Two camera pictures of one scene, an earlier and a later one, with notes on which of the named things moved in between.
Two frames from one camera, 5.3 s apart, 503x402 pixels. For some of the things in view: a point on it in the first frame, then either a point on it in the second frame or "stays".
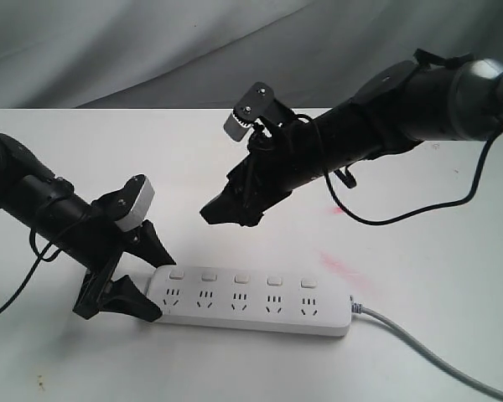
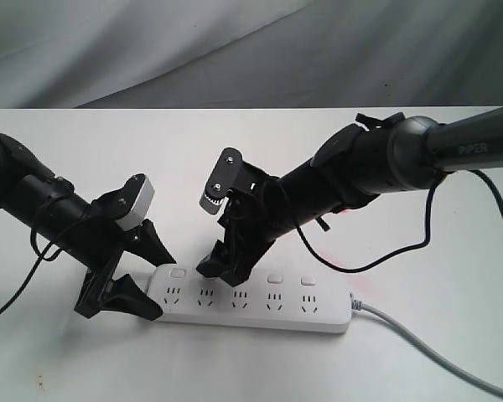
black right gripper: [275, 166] → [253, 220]
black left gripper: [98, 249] stays
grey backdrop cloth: [207, 54] stays
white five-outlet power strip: [308, 301] stays
